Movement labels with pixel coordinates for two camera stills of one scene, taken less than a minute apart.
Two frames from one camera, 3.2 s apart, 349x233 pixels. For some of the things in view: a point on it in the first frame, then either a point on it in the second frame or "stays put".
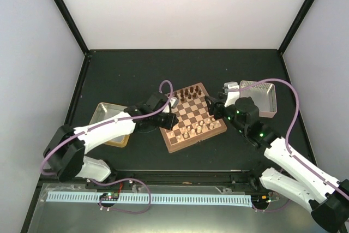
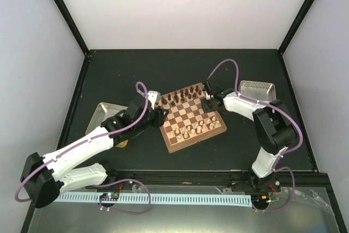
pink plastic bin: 263,95 stays put
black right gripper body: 217,108 → 208,108
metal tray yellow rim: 104,109 stays put
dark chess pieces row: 191,93 stays put
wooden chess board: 196,122 stays put
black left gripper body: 166,124 → 157,121
